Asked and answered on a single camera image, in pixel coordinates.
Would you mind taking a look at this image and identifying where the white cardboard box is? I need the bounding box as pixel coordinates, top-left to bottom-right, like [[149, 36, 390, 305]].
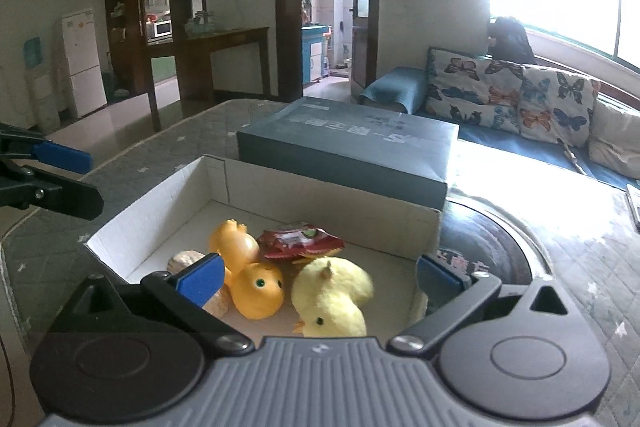
[[82, 153, 443, 343]]

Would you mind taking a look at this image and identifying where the beige cushion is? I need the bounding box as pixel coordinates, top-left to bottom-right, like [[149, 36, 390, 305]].
[[587, 97, 640, 180]]

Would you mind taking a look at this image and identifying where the large butterfly print cushion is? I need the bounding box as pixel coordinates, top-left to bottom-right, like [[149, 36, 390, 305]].
[[425, 48, 526, 132]]

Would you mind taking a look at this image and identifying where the red snack packet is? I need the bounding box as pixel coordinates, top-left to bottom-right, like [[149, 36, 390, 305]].
[[257, 223, 346, 264]]

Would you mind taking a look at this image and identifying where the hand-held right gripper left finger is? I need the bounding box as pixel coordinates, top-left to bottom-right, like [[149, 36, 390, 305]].
[[50, 253, 253, 356]]

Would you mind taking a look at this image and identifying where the grey remote control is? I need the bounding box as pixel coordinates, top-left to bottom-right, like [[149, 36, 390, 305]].
[[626, 183, 640, 230]]

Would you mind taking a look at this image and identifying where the white fridge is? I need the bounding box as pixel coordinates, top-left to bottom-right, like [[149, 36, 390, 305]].
[[61, 8, 108, 118]]

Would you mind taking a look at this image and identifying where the orange rubber duck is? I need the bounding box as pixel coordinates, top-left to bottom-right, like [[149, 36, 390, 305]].
[[207, 219, 287, 321]]

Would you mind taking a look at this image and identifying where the small butterfly print cushion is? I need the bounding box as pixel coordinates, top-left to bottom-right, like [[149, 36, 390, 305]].
[[517, 64, 601, 148]]

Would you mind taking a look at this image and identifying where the black backpack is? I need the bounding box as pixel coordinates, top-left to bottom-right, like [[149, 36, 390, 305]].
[[487, 16, 538, 66]]

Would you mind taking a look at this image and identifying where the tan walnut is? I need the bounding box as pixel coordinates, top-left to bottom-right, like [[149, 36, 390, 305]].
[[201, 283, 236, 319], [166, 249, 207, 278]]

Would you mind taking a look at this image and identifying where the white and blue cabinet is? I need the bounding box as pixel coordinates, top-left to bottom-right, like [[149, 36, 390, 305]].
[[302, 24, 332, 84]]

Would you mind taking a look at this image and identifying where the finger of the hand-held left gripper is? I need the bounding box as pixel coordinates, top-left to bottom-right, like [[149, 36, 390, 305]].
[[0, 123, 94, 176], [0, 161, 105, 222]]

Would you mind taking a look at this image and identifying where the dark cardboard box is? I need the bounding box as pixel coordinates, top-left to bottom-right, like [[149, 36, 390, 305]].
[[236, 96, 461, 211]]

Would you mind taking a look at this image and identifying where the yellow plush chick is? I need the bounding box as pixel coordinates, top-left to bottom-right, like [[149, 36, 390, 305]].
[[291, 257, 375, 338]]

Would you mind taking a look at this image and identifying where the teal sofa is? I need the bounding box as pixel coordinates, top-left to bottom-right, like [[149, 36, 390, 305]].
[[359, 47, 640, 192]]

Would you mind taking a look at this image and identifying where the dark wooden pillar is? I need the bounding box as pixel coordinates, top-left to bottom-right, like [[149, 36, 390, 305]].
[[274, 0, 303, 102]]

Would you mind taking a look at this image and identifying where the dark wooden shelf cabinet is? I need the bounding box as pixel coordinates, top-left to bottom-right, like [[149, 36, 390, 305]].
[[104, 0, 207, 98]]

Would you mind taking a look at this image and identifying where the black induction cooker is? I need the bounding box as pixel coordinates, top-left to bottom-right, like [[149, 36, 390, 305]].
[[437, 194, 553, 290]]

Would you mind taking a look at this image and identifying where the dark wooden table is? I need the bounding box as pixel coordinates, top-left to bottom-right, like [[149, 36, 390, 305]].
[[145, 27, 273, 132]]

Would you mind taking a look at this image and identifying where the blue water bottle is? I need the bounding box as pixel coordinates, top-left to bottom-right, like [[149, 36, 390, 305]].
[[23, 37, 43, 68]]

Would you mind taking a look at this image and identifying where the white water dispenser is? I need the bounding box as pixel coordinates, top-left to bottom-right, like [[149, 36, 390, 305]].
[[25, 68, 63, 132]]

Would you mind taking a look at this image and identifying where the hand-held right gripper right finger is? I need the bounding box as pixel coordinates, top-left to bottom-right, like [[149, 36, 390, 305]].
[[389, 252, 587, 353]]

